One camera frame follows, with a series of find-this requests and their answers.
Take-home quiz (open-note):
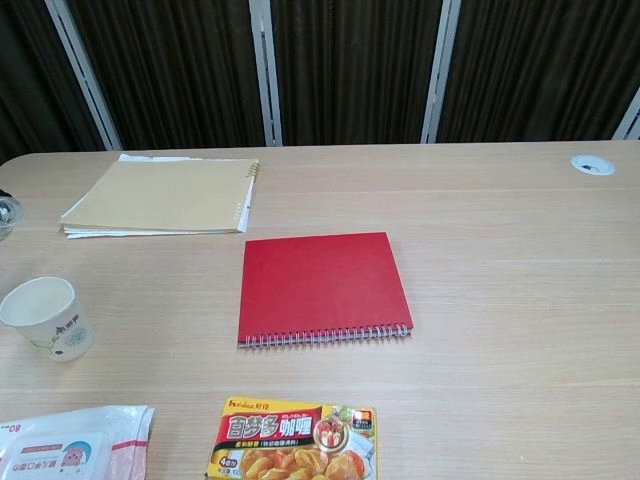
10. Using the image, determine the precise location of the transparent water bottle green label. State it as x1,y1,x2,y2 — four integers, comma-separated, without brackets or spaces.
0,189,25,242

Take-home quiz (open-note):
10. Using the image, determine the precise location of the white paper cup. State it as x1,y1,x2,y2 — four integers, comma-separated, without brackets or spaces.
0,275,96,364

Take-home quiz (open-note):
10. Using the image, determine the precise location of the red spiral notebook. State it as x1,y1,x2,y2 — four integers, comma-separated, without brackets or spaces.
236,231,415,351

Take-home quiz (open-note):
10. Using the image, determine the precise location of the dark pleated curtain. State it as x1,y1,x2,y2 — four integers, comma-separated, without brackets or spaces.
0,0,640,166

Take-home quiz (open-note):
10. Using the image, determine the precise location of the yellow curry box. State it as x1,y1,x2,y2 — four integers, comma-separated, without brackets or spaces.
206,397,379,480

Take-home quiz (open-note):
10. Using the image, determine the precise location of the white wet wipes pack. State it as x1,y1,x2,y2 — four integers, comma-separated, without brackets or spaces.
0,404,156,480

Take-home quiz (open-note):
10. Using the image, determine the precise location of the white partition post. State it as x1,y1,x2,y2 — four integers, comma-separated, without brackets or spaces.
248,0,285,147
612,87,640,141
420,0,462,145
43,0,123,151

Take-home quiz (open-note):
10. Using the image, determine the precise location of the white cable grommet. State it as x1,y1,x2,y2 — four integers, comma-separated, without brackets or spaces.
570,154,616,176

